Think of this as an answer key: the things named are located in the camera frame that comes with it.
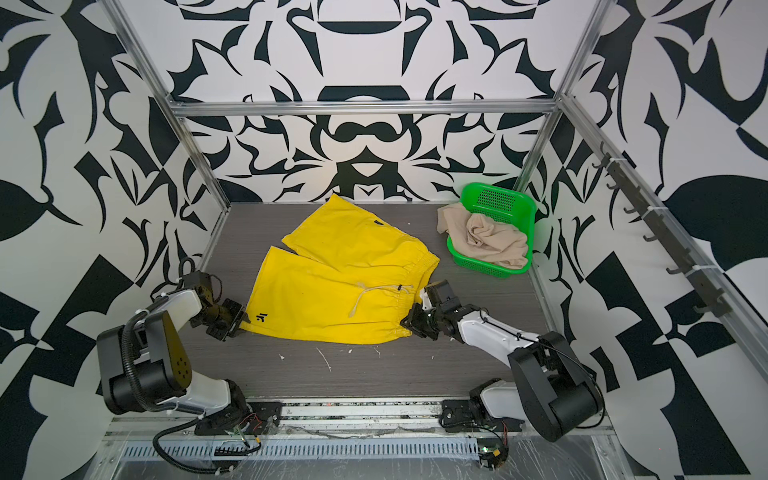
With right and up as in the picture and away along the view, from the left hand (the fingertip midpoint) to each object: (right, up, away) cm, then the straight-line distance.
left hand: (246, 318), depth 89 cm
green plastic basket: (+88, +36, +32) cm, 101 cm away
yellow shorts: (+31, +10, +10) cm, 34 cm away
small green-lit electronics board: (+66, -26, -18) cm, 73 cm away
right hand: (+46, 0, -3) cm, 46 cm away
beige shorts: (+71, +24, +10) cm, 75 cm away
